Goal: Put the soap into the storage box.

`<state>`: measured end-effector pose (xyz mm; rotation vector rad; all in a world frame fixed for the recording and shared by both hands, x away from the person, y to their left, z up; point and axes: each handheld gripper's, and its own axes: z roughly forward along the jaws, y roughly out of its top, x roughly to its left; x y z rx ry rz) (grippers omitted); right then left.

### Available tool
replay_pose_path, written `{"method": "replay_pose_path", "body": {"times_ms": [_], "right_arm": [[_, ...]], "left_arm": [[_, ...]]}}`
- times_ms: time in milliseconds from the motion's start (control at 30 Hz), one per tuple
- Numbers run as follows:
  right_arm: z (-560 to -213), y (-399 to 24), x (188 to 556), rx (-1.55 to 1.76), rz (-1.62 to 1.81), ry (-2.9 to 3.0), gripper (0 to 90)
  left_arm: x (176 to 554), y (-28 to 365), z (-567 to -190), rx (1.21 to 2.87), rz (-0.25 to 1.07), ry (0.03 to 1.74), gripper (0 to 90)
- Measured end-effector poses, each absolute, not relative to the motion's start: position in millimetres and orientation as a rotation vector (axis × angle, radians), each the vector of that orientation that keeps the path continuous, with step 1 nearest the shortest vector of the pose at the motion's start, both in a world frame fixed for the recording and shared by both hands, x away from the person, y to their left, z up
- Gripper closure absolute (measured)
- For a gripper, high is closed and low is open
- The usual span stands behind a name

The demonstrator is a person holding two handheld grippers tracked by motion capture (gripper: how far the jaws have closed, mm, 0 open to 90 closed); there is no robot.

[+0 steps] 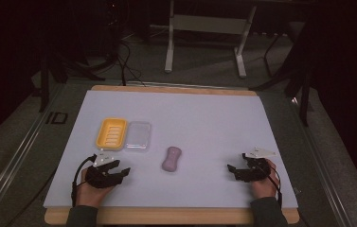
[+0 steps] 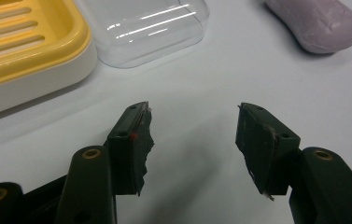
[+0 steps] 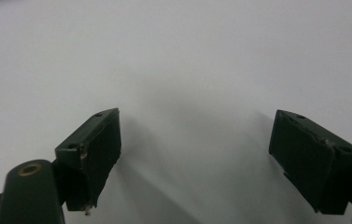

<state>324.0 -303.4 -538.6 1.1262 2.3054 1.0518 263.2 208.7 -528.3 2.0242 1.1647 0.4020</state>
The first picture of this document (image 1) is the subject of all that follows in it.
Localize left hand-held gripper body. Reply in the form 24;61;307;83
84;152;124;189

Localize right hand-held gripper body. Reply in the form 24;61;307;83
236;147;277;183

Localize yellow soap dish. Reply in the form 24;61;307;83
95;117;129;151

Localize clear plastic soap dish lid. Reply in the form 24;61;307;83
124;120;152;150

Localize pink soap bar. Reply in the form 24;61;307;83
161;146;183;173

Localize person's left hand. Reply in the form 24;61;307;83
76;166;116;209

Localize person's right hand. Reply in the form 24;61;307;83
250;158;280;200

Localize white table mat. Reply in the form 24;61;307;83
43;90;299;210

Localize dark chair legs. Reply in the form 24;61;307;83
249;22;314;128

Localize black stand legs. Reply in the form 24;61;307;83
32;37;106;114

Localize white metal stand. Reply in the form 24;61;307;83
164;0;258;79

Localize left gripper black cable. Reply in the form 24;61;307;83
70;154;98;208

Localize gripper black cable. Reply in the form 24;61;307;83
256;164;284;209
70;154;98;208

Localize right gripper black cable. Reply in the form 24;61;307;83
256;164;284;209

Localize metal floor rail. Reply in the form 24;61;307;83
291;97;354;227
0;82;67;227

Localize black floor cables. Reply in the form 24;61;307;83
103;0;148;87

